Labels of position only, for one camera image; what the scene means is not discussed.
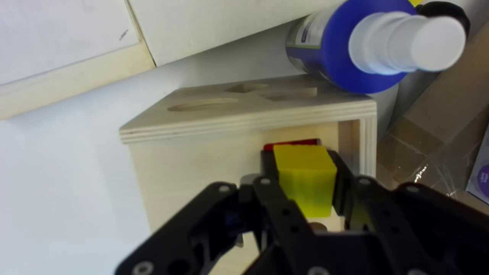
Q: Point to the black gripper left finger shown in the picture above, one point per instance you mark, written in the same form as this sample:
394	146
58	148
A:
214	229

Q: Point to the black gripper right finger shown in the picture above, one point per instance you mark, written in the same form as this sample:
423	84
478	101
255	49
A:
428	223

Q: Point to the yellow cube block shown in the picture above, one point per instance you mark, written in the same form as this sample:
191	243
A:
306	175

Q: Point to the wooden shape sorter box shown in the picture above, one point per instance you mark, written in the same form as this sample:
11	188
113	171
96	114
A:
203	152

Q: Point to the brown cardboard box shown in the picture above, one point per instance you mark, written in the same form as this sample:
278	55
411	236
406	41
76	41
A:
437	116

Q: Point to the open white cardboard box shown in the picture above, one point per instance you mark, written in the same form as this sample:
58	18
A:
61	39

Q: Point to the red wooden block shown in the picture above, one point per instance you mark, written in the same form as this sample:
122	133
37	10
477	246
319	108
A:
292	143

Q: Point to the white bottle with blue label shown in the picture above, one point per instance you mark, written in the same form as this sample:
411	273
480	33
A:
345	50

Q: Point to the small black block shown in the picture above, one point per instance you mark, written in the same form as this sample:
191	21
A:
448	9

